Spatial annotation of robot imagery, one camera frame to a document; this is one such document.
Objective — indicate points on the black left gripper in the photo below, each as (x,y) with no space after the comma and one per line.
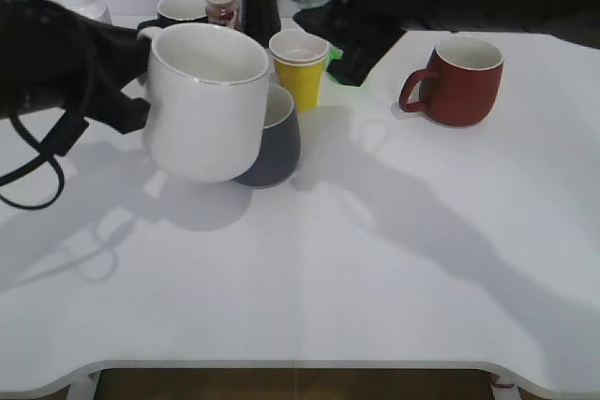
(92,62)

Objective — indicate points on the white ceramic mug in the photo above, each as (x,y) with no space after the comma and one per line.
(207,89)

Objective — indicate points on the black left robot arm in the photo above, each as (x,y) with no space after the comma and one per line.
(25,87)

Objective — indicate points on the black mug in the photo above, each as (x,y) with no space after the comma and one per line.
(171,12)

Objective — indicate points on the grey ceramic mug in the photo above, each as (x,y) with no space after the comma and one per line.
(281,142)

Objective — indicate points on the red ceramic mug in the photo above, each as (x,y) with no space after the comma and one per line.
(459,85)

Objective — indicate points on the white yogurt drink bottle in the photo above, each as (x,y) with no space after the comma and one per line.
(95,10)

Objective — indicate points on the brown coffee drink bottle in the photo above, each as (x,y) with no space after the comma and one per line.
(224,13)

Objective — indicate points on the yellow paper cup stack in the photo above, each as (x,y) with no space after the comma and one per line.
(300,61)

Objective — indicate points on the green soda bottle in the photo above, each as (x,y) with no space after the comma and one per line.
(335,54)

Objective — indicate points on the white table leg with red part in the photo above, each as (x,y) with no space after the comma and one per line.
(503,385)

